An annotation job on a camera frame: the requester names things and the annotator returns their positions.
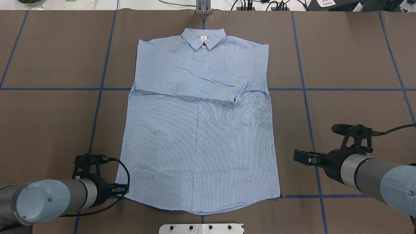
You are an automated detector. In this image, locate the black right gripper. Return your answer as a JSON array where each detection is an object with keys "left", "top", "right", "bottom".
[{"left": 293, "top": 149, "right": 350, "bottom": 185}]

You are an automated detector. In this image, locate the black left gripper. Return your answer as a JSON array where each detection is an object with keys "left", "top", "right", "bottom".
[{"left": 94, "top": 178, "right": 128, "bottom": 206}]

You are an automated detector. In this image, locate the light blue striped shirt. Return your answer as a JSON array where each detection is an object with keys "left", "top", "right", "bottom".
[{"left": 121, "top": 28, "right": 281, "bottom": 215}]

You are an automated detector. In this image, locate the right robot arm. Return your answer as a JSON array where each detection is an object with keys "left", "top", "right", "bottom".
[{"left": 293, "top": 149, "right": 416, "bottom": 217}]

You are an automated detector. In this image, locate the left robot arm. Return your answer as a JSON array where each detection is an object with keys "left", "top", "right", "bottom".
[{"left": 0, "top": 178, "right": 129, "bottom": 234}]

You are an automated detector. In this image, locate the black box with label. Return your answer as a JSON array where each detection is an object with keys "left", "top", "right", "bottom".
[{"left": 306, "top": 0, "right": 360, "bottom": 12}]

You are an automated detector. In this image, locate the green cloth pouch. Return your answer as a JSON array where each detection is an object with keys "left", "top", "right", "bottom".
[{"left": 18, "top": 0, "right": 41, "bottom": 4}]

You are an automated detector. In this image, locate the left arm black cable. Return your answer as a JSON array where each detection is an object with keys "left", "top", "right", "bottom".
[{"left": 58, "top": 157, "right": 130, "bottom": 217}]

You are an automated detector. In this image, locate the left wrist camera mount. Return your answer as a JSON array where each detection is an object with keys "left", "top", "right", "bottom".
[{"left": 72, "top": 153, "right": 110, "bottom": 180}]

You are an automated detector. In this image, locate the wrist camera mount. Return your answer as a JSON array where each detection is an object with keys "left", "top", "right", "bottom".
[
  {"left": 331, "top": 124, "right": 382, "bottom": 155},
  {"left": 72, "top": 153, "right": 110, "bottom": 180}
]

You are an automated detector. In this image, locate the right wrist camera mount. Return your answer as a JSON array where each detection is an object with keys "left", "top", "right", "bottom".
[{"left": 331, "top": 124, "right": 382, "bottom": 155}]

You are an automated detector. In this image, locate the aluminium frame post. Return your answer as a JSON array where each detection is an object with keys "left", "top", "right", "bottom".
[{"left": 196, "top": 0, "right": 212, "bottom": 15}]

